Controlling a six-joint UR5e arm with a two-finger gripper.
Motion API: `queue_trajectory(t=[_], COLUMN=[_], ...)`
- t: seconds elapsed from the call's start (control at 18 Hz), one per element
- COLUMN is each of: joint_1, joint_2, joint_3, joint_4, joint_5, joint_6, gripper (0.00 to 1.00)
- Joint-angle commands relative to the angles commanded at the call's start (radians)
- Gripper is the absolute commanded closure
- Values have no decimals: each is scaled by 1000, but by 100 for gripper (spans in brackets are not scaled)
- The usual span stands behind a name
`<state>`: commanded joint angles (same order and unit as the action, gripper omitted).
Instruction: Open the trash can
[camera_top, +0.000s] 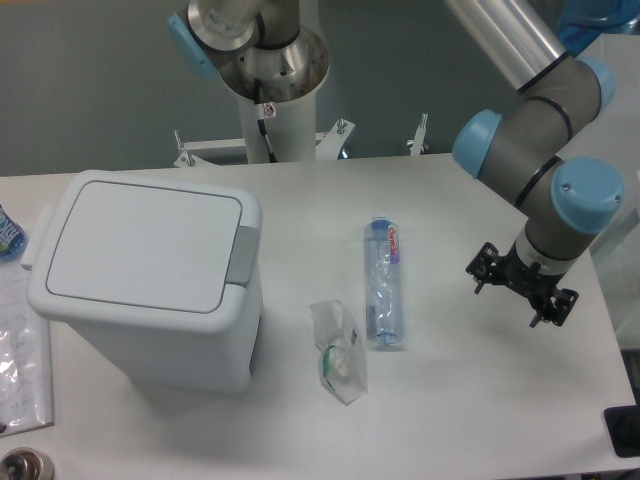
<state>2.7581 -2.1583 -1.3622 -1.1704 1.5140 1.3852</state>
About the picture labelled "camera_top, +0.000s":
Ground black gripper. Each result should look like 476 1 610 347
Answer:
466 242 579 328

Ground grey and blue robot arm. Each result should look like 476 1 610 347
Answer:
168 1 624 325

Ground white trash can lid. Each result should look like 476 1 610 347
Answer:
45 180 243 313

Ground white trash can body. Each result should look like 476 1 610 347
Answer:
27 170 263 393

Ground empty clear plastic bottle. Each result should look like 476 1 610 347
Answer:
364 214 404 349

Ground black device at edge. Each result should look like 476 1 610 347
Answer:
604 405 639 458

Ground clear plastic bag with mask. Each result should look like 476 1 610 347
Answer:
309 300 368 405

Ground grey lid push button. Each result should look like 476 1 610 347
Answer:
226 226 260 287

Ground blue plastic bag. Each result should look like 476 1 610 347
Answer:
555 0 639 57

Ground clipboard with paper sheet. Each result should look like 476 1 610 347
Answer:
1 261 54 437

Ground blue labelled bottle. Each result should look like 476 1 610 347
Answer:
0 207 27 263

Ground round metal weight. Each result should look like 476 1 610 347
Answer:
1 447 56 480

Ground white pedestal base frame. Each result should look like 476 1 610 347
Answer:
172 113 431 169

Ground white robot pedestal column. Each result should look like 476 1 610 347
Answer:
237 93 316 164

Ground black cable on pedestal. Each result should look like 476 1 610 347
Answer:
252 79 279 164

